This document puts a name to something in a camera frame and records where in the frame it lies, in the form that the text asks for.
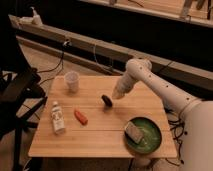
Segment grey sponge block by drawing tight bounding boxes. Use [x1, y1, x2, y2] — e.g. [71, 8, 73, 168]
[125, 122, 143, 144]

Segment orange carrot toy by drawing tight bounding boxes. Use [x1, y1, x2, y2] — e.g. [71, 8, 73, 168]
[74, 110, 88, 125]

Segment white glue bottle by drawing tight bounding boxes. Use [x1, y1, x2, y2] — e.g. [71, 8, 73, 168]
[51, 101, 65, 134]

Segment white plastic cup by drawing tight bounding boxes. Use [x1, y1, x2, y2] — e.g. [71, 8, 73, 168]
[64, 71, 79, 93]

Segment black chair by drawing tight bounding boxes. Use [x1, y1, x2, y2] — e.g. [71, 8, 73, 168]
[0, 68, 47, 171]

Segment white plug cable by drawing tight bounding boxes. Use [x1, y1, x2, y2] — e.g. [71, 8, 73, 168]
[91, 43, 116, 74]

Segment black floor cables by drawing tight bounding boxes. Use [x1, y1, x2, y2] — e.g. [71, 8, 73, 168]
[164, 108, 188, 168]

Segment white soap dispenser bottle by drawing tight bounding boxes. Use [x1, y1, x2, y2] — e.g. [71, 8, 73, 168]
[31, 7, 43, 26]

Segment black hanging cable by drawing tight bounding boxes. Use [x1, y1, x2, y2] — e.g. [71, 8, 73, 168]
[36, 39, 72, 86]

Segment black eraser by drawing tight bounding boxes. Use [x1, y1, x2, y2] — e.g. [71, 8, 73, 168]
[101, 95, 113, 107]

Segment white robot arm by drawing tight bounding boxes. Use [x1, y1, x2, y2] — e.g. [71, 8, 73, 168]
[112, 58, 213, 171]

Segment grey metal rail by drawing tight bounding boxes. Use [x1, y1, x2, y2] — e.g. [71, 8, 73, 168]
[9, 15, 213, 91]

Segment wooden table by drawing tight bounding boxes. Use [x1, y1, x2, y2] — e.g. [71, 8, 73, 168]
[29, 76, 177, 158]

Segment green plate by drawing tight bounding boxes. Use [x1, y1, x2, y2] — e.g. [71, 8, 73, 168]
[123, 117, 162, 155]

